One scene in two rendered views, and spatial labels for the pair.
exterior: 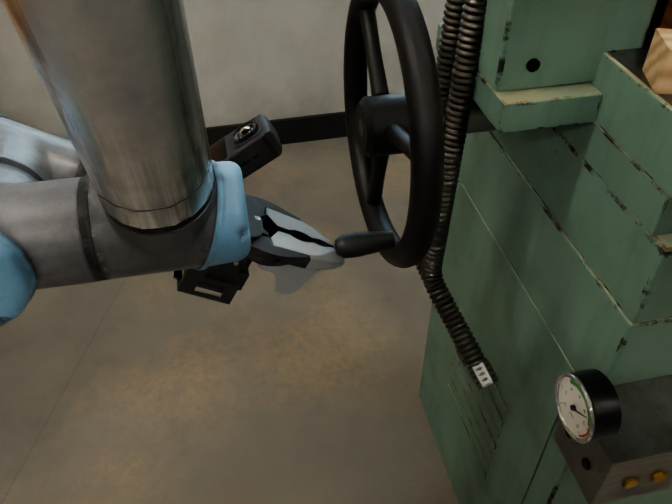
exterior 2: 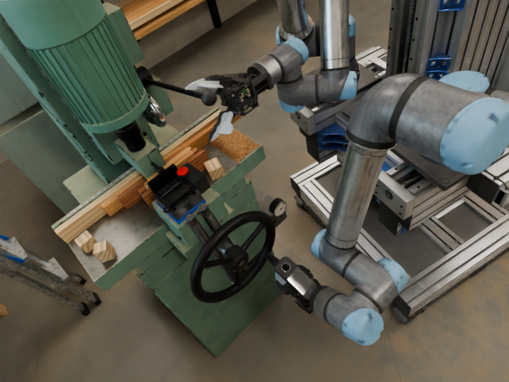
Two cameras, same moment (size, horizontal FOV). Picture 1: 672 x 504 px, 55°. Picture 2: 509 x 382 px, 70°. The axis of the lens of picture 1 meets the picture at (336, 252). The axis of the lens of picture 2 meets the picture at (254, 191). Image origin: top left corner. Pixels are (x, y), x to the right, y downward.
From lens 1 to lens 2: 0.95 m
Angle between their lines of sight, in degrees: 69
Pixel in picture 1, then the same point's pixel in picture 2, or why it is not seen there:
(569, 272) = not seen: hidden behind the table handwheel
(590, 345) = not seen: hidden behind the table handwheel
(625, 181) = (233, 191)
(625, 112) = (222, 186)
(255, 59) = not seen: outside the picture
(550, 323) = (242, 236)
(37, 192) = (364, 264)
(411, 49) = (250, 214)
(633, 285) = (251, 194)
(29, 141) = (346, 302)
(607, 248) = (241, 202)
